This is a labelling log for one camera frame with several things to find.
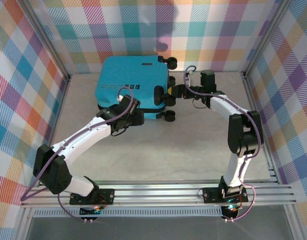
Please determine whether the white slotted cable duct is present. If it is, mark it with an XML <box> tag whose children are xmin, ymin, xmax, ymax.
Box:
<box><xmin>32</xmin><ymin>206</ymin><xmax>226</xmax><ymax>219</ymax></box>

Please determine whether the aluminium side rail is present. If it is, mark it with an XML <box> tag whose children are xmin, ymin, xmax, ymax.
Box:
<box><xmin>242</xmin><ymin>71</ymin><xmax>281</xmax><ymax>185</ymax></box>
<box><xmin>37</xmin><ymin>73</ymin><xmax>73</xmax><ymax>188</ymax></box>

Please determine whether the turquoise hard-shell suitcase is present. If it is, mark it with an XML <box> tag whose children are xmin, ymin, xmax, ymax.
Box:
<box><xmin>94</xmin><ymin>55</ymin><xmax>179</xmax><ymax>123</ymax></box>

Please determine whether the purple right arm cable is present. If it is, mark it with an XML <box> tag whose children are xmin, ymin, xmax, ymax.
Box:
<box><xmin>183</xmin><ymin>65</ymin><xmax>263</xmax><ymax>222</ymax></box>

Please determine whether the small LED circuit board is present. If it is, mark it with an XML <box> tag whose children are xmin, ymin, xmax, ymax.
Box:
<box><xmin>221</xmin><ymin>204</ymin><xmax>241</xmax><ymax>220</ymax></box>
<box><xmin>79</xmin><ymin>205</ymin><xmax>104</xmax><ymax>218</ymax></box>

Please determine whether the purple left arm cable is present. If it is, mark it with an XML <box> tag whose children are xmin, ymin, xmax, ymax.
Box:
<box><xmin>20</xmin><ymin>87</ymin><xmax>134</xmax><ymax>222</ymax></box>

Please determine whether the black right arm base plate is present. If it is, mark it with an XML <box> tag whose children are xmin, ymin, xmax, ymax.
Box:
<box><xmin>202</xmin><ymin>186</ymin><xmax>249</xmax><ymax>204</ymax></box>

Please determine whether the aluminium lower frame bar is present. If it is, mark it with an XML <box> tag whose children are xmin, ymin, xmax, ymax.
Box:
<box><xmin>14</xmin><ymin>207</ymin><xmax>33</xmax><ymax>240</ymax></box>
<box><xmin>284</xmin><ymin>203</ymin><xmax>306</xmax><ymax>240</ymax></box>

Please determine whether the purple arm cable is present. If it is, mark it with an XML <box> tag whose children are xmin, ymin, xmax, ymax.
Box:
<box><xmin>20</xmin><ymin>87</ymin><xmax>134</xmax><ymax>222</ymax></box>
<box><xmin>183</xmin><ymin>65</ymin><xmax>263</xmax><ymax>222</ymax></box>

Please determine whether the aluminium frame post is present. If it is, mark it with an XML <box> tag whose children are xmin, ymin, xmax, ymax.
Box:
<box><xmin>17</xmin><ymin>0</ymin><xmax>72</xmax><ymax>82</ymax></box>
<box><xmin>243</xmin><ymin>0</ymin><xmax>294</xmax><ymax>76</ymax></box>

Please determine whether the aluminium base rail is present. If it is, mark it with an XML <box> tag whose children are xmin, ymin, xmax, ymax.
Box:
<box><xmin>20</xmin><ymin>179</ymin><xmax>298</xmax><ymax>209</ymax></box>

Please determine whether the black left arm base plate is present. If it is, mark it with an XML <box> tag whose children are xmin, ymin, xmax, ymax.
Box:
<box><xmin>69</xmin><ymin>188</ymin><xmax>116</xmax><ymax>206</ymax></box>

